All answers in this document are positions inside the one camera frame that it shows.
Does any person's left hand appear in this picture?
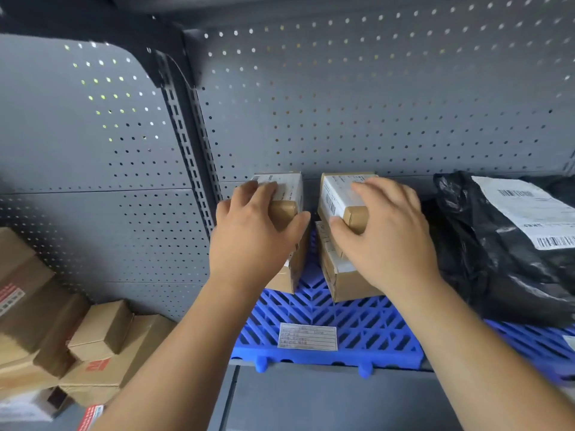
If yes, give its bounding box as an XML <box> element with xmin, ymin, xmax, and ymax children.
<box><xmin>209</xmin><ymin>179</ymin><xmax>311</xmax><ymax>289</ymax></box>

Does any person's right hand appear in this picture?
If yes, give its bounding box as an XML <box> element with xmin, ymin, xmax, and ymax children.
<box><xmin>330</xmin><ymin>177</ymin><xmax>442</xmax><ymax>296</ymax></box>

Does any small white-labelled cardboard box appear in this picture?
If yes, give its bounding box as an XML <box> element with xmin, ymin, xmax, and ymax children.
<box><xmin>317</xmin><ymin>172</ymin><xmax>379</xmax><ymax>235</ymax></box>
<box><xmin>250</xmin><ymin>172</ymin><xmax>305</xmax><ymax>230</ymax></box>

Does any person's right forearm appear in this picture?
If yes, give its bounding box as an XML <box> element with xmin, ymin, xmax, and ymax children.
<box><xmin>385</xmin><ymin>273</ymin><xmax>575</xmax><ymax>431</ymax></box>

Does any person's left forearm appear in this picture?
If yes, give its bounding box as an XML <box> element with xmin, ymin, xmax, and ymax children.
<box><xmin>92</xmin><ymin>270</ymin><xmax>276</xmax><ymax>431</ymax></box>

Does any small taped cardboard box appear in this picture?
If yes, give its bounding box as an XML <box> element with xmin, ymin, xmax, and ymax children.
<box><xmin>264</xmin><ymin>224</ymin><xmax>311</xmax><ymax>295</ymax></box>
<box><xmin>314</xmin><ymin>221</ymin><xmax>387</xmax><ymax>304</ymax></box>

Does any grey slotted shelf upright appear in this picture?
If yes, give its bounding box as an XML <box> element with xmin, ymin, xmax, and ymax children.
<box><xmin>154</xmin><ymin>50</ymin><xmax>222</xmax><ymax>240</ymax></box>

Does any blue plastic grid mat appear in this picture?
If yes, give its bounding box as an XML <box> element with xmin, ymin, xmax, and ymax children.
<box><xmin>484</xmin><ymin>318</ymin><xmax>575</xmax><ymax>387</ymax></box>
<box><xmin>230</xmin><ymin>228</ymin><xmax>426</xmax><ymax>379</ymax></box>

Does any white paper label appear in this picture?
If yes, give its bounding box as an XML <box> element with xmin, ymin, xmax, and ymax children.
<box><xmin>278</xmin><ymin>322</ymin><xmax>338</xmax><ymax>352</ymax></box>

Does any grey perforated back panel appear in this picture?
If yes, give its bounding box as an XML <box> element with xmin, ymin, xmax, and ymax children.
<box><xmin>183</xmin><ymin>0</ymin><xmax>575</xmax><ymax>200</ymax></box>
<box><xmin>0</xmin><ymin>33</ymin><xmax>213</xmax><ymax>322</ymax></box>

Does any black plastic parcel bag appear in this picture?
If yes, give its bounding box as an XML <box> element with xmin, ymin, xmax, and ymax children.
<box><xmin>432</xmin><ymin>171</ymin><xmax>575</xmax><ymax>329</ymax></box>

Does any grey metal shelf board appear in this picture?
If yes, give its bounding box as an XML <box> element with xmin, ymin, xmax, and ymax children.
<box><xmin>208</xmin><ymin>358</ymin><xmax>454</xmax><ymax>431</ymax></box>

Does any white shipping label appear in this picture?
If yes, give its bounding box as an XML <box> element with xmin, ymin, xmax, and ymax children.
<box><xmin>471</xmin><ymin>176</ymin><xmax>575</xmax><ymax>251</ymax></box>

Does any small plain cardboard box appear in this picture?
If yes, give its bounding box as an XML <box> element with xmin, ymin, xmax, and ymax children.
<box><xmin>67</xmin><ymin>300</ymin><xmax>135</xmax><ymax>362</ymax></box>

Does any flat red-printed cardboard box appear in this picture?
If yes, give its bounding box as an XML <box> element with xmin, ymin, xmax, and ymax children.
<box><xmin>58</xmin><ymin>314</ymin><xmax>177</xmax><ymax>407</ymax></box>

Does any narrow brown cardboard box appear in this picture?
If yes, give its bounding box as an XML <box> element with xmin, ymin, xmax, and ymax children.
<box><xmin>33</xmin><ymin>293</ymin><xmax>91</xmax><ymax>379</ymax></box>

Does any large red-labelled cardboard box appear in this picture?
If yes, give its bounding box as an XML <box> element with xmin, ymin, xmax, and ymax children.
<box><xmin>0</xmin><ymin>227</ymin><xmax>58</xmax><ymax>356</ymax></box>

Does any red and white packet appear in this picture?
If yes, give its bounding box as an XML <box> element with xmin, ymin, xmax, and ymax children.
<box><xmin>75</xmin><ymin>404</ymin><xmax>105</xmax><ymax>431</ymax></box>

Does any white cardboard box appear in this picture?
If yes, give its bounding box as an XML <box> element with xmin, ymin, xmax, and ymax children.
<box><xmin>0</xmin><ymin>387</ymin><xmax>69</xmax><ymax>423</ymax></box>

